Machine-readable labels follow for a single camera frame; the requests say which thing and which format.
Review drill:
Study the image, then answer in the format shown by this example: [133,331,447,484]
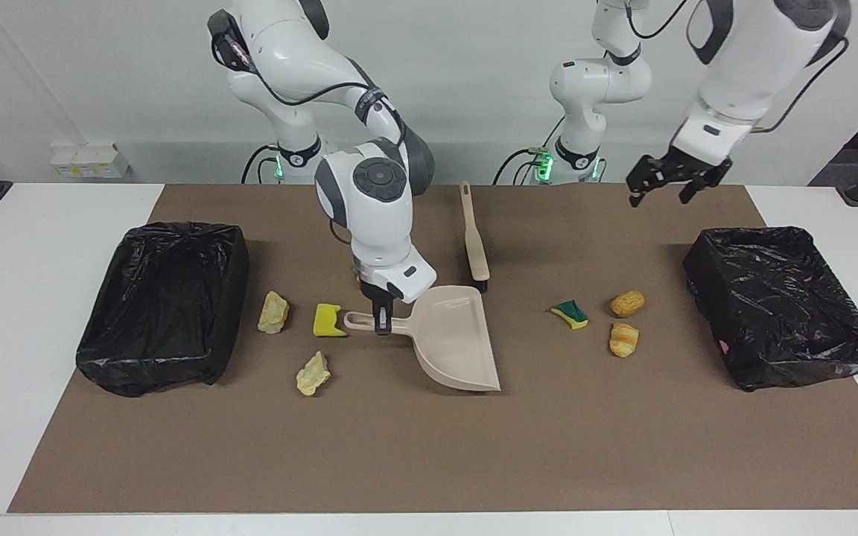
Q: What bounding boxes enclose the brown round bread toy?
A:
[610,290,646,319]

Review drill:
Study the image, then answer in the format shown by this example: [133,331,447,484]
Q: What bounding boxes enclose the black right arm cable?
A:
[209,11,409,246]

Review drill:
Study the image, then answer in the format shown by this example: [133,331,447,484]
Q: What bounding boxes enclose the beige plastic dustpan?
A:
[343,285,503,393]

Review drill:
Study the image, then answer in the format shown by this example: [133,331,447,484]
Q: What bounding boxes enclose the notched yellow sponge piece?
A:
[313,303,349,339]

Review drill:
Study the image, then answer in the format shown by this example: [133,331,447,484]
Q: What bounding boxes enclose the black bag lined bin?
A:
[75,221,251,398]

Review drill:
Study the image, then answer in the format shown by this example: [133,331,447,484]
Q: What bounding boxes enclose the beige hand brush black bristles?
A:
[459,181,492,282]

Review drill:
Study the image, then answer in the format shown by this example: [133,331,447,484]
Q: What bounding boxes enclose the pale yellow bread chunk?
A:
[296,351,332,397]

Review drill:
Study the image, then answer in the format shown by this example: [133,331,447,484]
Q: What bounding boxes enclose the beige crusty bread chunk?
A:
[257,290,290,335]

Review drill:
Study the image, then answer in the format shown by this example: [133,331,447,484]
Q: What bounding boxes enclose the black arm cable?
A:
[209,11,409,246]
[625,0,851,135]

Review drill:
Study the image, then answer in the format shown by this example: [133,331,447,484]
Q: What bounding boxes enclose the black bagged bin pink spot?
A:
[682,226,858,392]

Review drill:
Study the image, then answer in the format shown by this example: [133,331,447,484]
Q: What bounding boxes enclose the brown table mat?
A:
[7,184,858,514]

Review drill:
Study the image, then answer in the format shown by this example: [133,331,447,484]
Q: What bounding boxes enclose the striped croissant toy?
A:
[608,322,640,359]

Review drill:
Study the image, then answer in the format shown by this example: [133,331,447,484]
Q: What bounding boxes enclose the white wall socket box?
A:
[50,143,131,180]

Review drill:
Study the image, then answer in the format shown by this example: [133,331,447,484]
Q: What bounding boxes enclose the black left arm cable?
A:
[625,0,851,135]

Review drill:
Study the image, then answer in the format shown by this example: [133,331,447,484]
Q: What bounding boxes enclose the green and yellow sponge piece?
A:
[550,299,590,331]

